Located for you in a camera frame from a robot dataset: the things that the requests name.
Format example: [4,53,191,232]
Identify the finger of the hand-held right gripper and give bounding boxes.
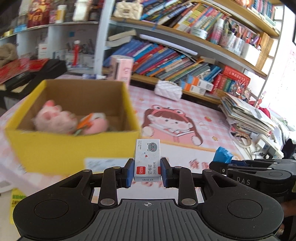
[209,161,273,174]
[214,147,296,171]

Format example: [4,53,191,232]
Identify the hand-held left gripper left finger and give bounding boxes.
[59,158,135,208]

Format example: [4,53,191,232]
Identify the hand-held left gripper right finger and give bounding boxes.
[161,157,236,207]

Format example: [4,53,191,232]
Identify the white staple box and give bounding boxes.
[134,139,162,183]

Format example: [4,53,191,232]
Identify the pink orange plush toy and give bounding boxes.
[74,112,110,136]

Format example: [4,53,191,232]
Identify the yellow cardboard box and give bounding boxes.
[5,79,142,174]

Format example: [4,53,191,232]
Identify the pink plush pig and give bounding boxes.
[31,100,78,134]

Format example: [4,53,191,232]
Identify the person's right hand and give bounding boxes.
[282,201,296,219]

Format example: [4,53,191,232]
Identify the patterned headband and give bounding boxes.
[231,132,252,149]

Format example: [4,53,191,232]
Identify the white power strip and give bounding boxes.
[254,135,284,159]

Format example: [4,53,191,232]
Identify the pink printed tablecloth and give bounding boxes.
[0,72,285,202]

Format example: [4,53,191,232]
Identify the stack of papers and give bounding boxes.
[218,93,275,136]

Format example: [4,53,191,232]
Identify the pale patterned fabric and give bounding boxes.
[270,109,292,149]

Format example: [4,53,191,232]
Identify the colourful figurine set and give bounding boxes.
[232,82,255,102]

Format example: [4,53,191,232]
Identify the pink antenna figurine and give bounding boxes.
[253,91,266,108]

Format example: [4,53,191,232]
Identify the orange white carton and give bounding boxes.
[186,75,214,91]
[179,80,206,96]

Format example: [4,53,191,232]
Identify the red thick book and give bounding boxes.
[222,65,251,86]

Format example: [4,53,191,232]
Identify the white quilted purse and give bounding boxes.
[154,80,183,101]

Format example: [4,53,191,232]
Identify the pink cylindrical holder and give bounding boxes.
[109,55,134,85]

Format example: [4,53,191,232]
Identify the white stationery organizer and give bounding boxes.
[240,43,262,65]

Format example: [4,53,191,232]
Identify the shelf row of books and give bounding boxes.
[141,0,228,35]
[103,38,222,85]

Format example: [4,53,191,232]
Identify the row of yellow books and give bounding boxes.
[255,32,274,70]

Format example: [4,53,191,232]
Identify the yellow green package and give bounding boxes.
[10,189,26,224]

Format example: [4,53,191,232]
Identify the pink pen cup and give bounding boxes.
[220,23,234,48]

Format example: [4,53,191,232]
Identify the white pen holders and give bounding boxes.
[65,40,95,69]

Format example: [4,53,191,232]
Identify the pastel spray bottle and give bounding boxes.
[209,19,225,44]

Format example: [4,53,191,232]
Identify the white tube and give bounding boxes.
[139,34,198,56]

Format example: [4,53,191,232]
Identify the white tape roll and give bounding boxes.
[191,27,208,39]

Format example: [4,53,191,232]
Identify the black electronic keyboard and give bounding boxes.
[0,59,67,93]

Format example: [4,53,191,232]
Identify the thick pale book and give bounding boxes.
[107,30,137,42]
[106,38,132,48]

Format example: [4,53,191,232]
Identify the red tassel ornament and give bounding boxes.
[72,40,81,67]

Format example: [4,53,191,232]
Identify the white wooden bookshelf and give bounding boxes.
[0,0,285,105]

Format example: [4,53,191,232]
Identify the white red carton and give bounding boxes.
[38,44,49,59]

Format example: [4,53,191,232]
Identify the red paper packets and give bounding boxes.
[0,58,49,84]

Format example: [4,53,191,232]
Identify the cream quilted handbag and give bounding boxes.
[115,1,143,20]

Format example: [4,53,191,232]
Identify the silver gift bag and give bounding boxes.
[73,0,89,21]

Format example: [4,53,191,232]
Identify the brown plush cloth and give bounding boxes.
[0,43,18,67]

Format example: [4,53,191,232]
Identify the white plastic bottle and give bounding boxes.
[55,5,67,24]

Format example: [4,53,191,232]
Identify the red fortune god box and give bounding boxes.
[26,0,50,28]

